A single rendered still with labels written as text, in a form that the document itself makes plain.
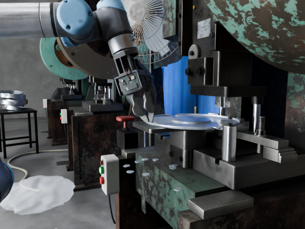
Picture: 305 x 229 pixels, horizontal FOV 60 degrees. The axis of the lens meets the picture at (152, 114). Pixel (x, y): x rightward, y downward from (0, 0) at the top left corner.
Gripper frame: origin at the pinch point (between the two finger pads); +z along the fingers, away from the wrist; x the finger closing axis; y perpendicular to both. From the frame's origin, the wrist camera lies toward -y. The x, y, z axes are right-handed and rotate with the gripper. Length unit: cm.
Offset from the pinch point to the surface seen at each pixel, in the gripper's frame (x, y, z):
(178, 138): 5.3, -4.2, 8.5
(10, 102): -226, -173, -61
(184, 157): 5.9, -1.9, 14.1
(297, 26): 36.9, 28.6, -7.6
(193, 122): 11.6, -2.6, 5.0
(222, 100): 20.4, -15.0, 1.9
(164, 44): -6, -79, -36
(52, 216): -112, -65, 46
